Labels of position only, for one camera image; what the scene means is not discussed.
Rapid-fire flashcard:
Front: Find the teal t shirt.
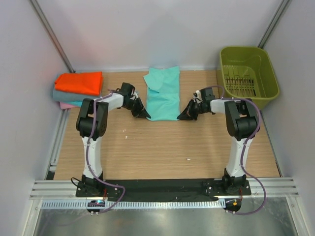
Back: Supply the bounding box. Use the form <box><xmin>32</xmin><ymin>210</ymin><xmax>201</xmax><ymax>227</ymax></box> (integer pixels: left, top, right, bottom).
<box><xmin>143</xmin><ymin>66</ymin><xmax>180</xmax><ymax>121</ymax></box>

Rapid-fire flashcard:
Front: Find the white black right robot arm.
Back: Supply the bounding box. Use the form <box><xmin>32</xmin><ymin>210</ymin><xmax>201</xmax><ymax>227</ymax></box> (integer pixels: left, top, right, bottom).
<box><xmin>177</xmin><ymin>86</ymin><xmax>261</xmax><ymax>194</ymax></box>

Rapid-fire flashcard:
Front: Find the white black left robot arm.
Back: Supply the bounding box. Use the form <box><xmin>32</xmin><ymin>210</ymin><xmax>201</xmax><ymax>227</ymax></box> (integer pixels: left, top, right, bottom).
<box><xmin>76</xmin><ymin>83</ymin><xmax>151</xmax><ymax>197</ymax></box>

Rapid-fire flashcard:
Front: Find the orange folded t shirt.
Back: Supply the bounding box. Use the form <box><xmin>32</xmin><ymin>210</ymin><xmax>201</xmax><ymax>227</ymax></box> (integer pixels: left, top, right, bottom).
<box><xmin>55</xmin><ymin>71</ymin><xmax>103</xmax><ymax>96</ymax></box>

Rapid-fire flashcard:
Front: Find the green plastic basket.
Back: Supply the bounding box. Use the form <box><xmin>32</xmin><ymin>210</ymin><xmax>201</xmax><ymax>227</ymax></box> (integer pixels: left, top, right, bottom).
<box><xmin>217</xmin><ymin>46</ymin><xmax>280</xmax><ymax>110</ymax></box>

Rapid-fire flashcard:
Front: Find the pink folded t shirt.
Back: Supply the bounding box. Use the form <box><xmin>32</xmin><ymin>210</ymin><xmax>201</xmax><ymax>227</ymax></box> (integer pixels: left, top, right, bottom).
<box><xmin>59</xmin><ymin>102</ymin><xmax>77</xmax><ymax>110</ymax></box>

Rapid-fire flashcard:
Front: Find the grey folded t shirt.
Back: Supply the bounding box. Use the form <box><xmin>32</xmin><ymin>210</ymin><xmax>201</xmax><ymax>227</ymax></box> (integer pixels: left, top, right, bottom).
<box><xmin>52</xmin><ymin>89</ymin><xmax>100</xmax><ymax>103</ymax></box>

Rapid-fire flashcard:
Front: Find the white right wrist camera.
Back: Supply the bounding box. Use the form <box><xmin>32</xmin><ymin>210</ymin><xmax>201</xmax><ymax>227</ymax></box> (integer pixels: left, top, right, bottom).
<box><xmin>192</xmin><ymin>90</ymin><xmax>201</xmax><ymax>101</ymax></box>

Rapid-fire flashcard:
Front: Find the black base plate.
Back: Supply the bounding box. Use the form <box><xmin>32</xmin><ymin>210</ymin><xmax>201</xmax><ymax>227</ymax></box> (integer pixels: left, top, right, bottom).
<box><xmin>75</xmin><ymin>178</ymin><xmax>252</xmax><ymax>204</ymax></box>

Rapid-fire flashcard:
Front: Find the aluminium frame rail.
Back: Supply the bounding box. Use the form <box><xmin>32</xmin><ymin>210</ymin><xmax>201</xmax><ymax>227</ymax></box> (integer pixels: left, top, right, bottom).
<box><xmin>30</xmin><ymin>177</ymin><xmax>299</xmax><ymax>202</ymax></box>

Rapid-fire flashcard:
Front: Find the white slotted cable duct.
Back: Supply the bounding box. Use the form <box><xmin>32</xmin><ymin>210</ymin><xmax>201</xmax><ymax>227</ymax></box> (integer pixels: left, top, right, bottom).
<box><xmin>41</xmin><ymin>199</ymin><xmax>225</xmax><ymax>210</ymax></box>

